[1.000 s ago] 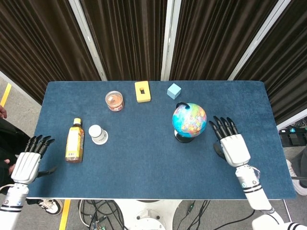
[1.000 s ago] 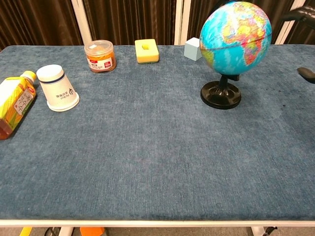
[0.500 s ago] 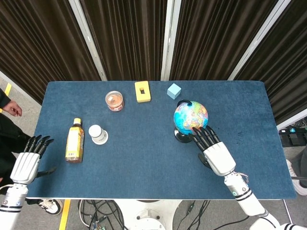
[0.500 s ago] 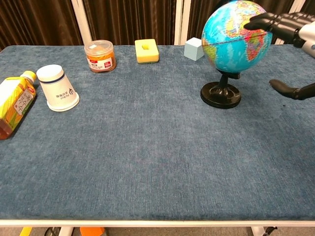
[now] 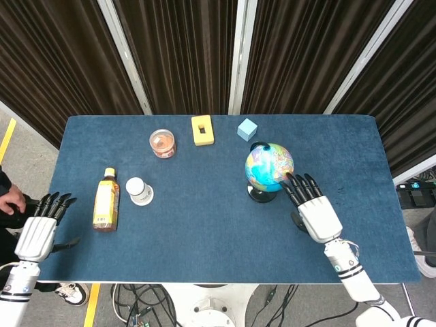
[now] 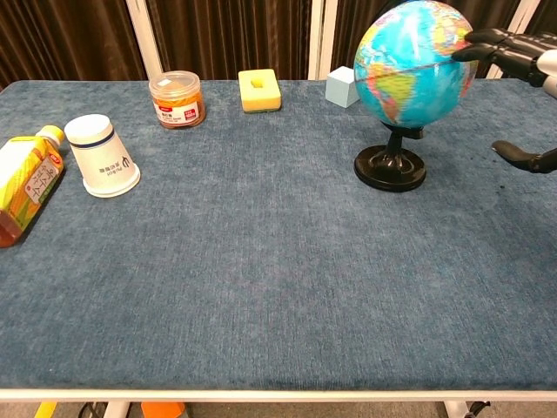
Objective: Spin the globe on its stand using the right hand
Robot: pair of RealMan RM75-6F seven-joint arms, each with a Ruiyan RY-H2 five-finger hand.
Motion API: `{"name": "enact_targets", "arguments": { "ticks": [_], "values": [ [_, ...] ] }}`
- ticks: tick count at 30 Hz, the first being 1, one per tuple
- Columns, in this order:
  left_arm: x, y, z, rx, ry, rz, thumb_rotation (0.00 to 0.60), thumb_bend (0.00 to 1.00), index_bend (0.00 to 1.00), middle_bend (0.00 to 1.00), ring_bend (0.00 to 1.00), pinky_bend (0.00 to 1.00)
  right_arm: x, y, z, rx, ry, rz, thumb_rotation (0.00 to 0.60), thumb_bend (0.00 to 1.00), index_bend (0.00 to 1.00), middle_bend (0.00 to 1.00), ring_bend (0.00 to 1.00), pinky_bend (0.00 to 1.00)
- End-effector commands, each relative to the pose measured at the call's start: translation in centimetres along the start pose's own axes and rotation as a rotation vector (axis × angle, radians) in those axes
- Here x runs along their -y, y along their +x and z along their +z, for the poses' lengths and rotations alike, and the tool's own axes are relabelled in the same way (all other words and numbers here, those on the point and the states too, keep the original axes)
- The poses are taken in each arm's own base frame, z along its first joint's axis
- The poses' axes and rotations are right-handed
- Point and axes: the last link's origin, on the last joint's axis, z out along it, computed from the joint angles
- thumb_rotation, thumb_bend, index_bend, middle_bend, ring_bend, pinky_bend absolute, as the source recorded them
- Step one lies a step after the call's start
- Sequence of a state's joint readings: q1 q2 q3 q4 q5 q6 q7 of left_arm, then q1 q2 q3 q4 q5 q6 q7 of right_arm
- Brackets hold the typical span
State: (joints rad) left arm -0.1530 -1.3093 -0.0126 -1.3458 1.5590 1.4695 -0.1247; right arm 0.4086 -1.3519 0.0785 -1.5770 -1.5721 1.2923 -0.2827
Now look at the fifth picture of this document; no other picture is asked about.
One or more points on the orange jar clear lid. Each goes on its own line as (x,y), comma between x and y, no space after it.
(163,143)

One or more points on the dark brown curtain panel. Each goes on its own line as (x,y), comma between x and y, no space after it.
(402,85)
(184,51)
(299,51)
(51,61)

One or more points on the black foot pedal green light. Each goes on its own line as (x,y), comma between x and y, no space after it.
(417,195)

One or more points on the yellow block with switch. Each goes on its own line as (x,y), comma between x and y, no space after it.
(203,136)

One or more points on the white jar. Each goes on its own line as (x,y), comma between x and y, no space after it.
(138,190)

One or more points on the blue felt table mat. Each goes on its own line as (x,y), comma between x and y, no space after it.
(211,238)

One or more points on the bystander bare hand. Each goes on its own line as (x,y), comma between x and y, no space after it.
(12,201)

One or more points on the yellow floor tape strip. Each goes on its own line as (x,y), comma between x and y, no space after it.
(92,306)
(7,139)

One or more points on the light blue cube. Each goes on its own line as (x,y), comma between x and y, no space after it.
(247,129)

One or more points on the white partition post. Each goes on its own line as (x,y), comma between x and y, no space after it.
(368,58)
(124,58)
(241,58)

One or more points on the white black sneaker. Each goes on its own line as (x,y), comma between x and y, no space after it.
(73,293)

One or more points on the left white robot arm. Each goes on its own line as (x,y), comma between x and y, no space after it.
(17,286)

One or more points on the grey trouser leg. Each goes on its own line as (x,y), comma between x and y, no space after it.
(428,231)

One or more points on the seated person dark clothes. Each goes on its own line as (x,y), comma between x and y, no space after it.
(8,221)

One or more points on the white table base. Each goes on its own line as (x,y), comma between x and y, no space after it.
(211,303)

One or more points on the yellow tea bottle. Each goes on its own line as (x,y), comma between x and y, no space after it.
(106,201)

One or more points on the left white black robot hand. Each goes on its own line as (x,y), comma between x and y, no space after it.
(35,235)

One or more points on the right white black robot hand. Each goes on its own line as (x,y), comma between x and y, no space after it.
(318,218)

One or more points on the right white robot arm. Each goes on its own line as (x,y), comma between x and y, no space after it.
(354,276)

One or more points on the small desk globe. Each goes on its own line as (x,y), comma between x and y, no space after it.
(265,167)

